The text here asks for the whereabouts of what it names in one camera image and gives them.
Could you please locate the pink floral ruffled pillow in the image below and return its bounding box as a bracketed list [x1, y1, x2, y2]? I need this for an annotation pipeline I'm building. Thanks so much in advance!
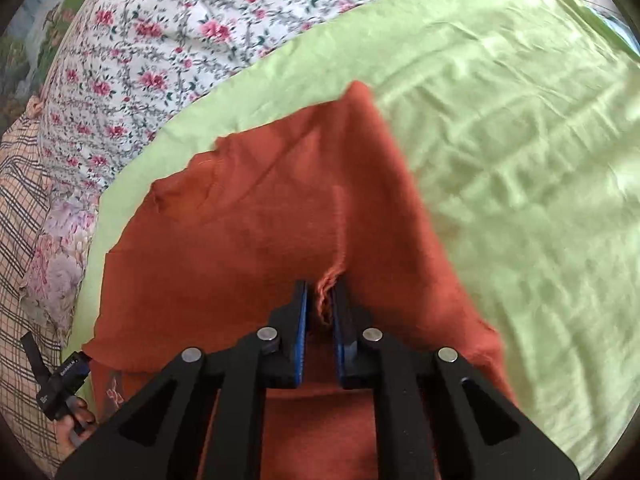
[20, 187, 101, 335]

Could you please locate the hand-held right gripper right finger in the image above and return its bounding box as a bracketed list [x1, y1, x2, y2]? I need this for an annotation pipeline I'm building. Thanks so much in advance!
[332, 276, 582, 480]

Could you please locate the green landscape wall poster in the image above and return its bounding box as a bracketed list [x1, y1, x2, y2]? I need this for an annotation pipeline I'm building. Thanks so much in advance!
[0, 0, 118, 133]

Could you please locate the white floral quilt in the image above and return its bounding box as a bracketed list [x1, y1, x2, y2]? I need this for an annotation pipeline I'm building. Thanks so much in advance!
[37, 0, 576, 192]

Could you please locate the rust red towel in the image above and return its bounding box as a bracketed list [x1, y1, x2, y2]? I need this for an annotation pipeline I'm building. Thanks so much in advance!
[81, 80, 521, 480]

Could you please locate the plaid pillow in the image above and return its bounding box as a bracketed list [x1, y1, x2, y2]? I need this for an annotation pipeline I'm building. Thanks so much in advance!
[0, 119, 96, 478]

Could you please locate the light green bed sheet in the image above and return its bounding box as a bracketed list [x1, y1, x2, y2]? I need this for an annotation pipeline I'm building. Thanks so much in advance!
[65, 0, 640, 478]

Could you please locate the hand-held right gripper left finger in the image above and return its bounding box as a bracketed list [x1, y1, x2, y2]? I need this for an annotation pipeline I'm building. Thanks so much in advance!
[54, 280, 309, 480]

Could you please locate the person's left hand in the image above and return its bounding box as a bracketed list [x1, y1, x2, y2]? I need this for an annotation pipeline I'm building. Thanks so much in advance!
[55, 395, 98, 461]

